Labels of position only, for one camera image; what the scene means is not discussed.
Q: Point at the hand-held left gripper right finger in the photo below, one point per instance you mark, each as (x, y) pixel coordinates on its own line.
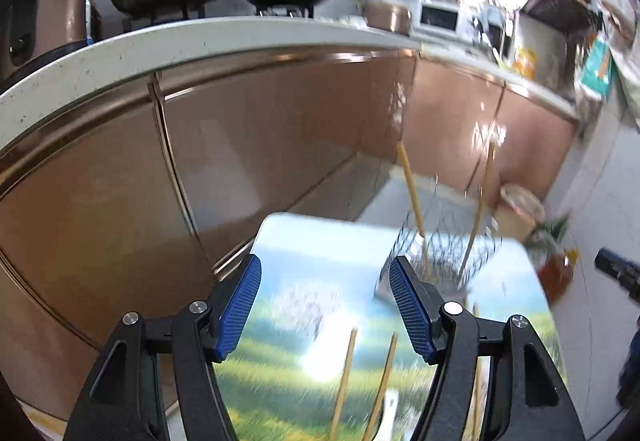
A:
(411, 311)

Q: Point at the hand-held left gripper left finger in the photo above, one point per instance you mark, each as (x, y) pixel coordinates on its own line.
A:
(240, 303)

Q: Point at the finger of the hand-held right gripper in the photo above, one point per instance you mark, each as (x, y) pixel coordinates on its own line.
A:
(620, 271)

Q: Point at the wooden chopstick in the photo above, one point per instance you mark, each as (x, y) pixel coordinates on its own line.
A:
(345, 381)
(412, 201)
(477, 216)
(382, 381)

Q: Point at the white ceramic spoon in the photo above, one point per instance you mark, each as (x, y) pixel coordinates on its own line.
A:
(391, 416)

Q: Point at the red pot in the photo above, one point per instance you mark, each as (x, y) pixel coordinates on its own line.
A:
(557, 278)

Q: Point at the green plant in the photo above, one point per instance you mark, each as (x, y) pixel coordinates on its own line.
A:
(550, 233)

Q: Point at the beige bucket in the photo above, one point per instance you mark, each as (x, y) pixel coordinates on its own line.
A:
(522, 213)

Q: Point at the brown kitchen cabinet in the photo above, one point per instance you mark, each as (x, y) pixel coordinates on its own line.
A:
(260, 121)

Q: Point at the teal bag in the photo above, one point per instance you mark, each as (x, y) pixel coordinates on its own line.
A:
(596, 68)

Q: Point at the yellow packet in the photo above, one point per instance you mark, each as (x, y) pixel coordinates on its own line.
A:
(526, 62)

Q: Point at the pink cooking pot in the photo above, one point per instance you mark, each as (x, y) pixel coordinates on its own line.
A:
(387, 16)

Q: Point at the white microwave oven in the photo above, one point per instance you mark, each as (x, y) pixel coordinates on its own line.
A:
(439, 16)

